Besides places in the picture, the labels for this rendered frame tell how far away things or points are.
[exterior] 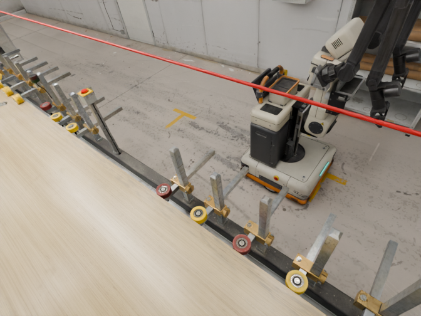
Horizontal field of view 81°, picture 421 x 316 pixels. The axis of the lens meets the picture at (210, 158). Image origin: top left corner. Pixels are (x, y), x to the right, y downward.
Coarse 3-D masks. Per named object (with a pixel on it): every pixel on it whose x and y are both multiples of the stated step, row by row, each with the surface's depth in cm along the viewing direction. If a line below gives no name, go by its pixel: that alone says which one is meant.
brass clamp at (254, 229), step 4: (252, 224) 116; (256, 224) 116; (244, 228) 116; (248, 228) 115; (252, 228) 115; (256, 228) 115; (244, 232) 119; (248, 232) 116; (252, 232) 114; (256, 232) 113; (256, 236) 113; (260, 236) 112; (268, 236) 111; (272, 236) 112; (260, 240) 113; (264, 240) 110; (268, 240) 110; (272, 240) 112; (264, 244) 111; (268, 244) 110
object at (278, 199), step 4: (284, 188) 129; (288, 188) 129; (280, 192) 128; (284, 192) 127; (276, 196) 126; (280, 196) 126; (284, 196) 128; (276, 200) 125; (280, 200) 125; (272, 204) 124; (276, 204) 123; (272, 208) 122; (276, 208) 125; (272, 212) 121; (248, 236) 113; (252, 236) 113; (252, 240) 113
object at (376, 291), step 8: (392, 240) 106; (392, 248) 104; (384, 256) 102; (392, 256) 101; (384, 264) 100; (384, 272) 98; (376, 280) 96; (384, 280) 96; (376, 288) 94; (376, 296) 93; (368, 312) 89
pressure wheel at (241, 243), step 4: (236, 236) 108; (240, 236) 107; (244, 236) 107; (236, 240) 106; (240, 240) 107; (244, 240) 106; (248, 240) 106; (232, 244) 106; (236, 244) 106; (240, 244) 105; (244, 244) 105; (248, 244) 105; (236, 248) 104; (240, 248) 104; (244, 248) 104; (248, 248) 103; (240, 252) 103; (244, 252) 103; (248, 252) 105
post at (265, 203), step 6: (264, 198) 92; (270, 198) 92; (264, 204) 92; (270, 204) 93; (264, 210) 95; (270, 210) 97; (264, 216) 98; (270, 216) 102; (264, 222) 101; (258, 228) 108; (264, 228) 104; (258, 234) 112; (264, 234) 108; (258, 246) 121; (264, 246) 118
